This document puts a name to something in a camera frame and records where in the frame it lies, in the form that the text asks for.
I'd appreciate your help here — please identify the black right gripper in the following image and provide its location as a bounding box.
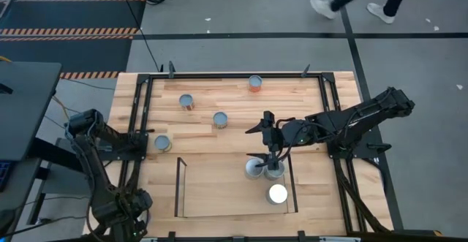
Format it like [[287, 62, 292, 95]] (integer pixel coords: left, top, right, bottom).
[[244, 110, 288, 162]]

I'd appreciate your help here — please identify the yellow corn can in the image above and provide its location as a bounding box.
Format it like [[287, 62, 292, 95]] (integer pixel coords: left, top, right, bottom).
[[244, 156, 265, 180]]

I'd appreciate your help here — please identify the blue peas can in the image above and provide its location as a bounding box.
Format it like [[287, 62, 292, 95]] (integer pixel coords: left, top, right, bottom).
[[263, 159, 287, 181]]

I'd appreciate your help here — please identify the black beans can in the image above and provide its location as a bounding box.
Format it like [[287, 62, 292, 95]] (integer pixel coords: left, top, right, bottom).
[[212, 110, 229, 130]]

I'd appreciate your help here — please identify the teal tomato soup can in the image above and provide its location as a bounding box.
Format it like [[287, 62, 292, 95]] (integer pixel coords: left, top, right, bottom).
[[265, 183, 289, 205]]

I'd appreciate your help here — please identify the green sliced peaches can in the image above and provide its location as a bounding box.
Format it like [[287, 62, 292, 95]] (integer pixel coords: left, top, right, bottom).
[[154, 134, 173, 154]]

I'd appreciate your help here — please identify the wooden shelf board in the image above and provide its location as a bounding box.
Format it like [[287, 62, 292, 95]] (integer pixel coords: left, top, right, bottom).
[[181, 156, 293, 218]]

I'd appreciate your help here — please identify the dark keyboard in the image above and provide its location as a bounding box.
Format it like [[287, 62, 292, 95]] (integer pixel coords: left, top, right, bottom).
[[0, 159, 15, 192]]

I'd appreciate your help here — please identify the dark grey desk top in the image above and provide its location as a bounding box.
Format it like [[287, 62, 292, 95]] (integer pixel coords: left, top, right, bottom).
[[0, 61, 63, 162]]

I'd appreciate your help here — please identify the person's white shoe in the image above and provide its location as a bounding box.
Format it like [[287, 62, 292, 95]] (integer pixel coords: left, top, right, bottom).
[[309, 0, 339, 20], [366, 2, 396, 25]]

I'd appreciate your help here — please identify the black hazard-striped floor mat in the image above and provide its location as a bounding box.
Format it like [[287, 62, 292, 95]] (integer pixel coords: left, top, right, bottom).
[[0, 0, 147, 80]]

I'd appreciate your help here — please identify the black metal shelf side frame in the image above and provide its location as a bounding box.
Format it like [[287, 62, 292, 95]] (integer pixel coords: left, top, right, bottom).
[[287, 154, 299, 213], [173, 156, 188, 218]]

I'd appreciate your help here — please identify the black aluminium table frame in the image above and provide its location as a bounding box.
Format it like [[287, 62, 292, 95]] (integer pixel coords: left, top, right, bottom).
[[118, 71, 366, 242]]

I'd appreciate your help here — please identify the black desk leg frame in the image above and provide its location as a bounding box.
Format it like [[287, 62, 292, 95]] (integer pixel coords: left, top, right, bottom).
[[27, 136, 87, 225]]

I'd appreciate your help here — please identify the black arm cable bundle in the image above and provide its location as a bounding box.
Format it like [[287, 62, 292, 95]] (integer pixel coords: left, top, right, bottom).
[[334, 157, 390, 234]]

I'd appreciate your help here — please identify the long black floor cable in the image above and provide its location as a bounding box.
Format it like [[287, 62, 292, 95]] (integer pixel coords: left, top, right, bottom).
[[116, 0, 164, 73]]

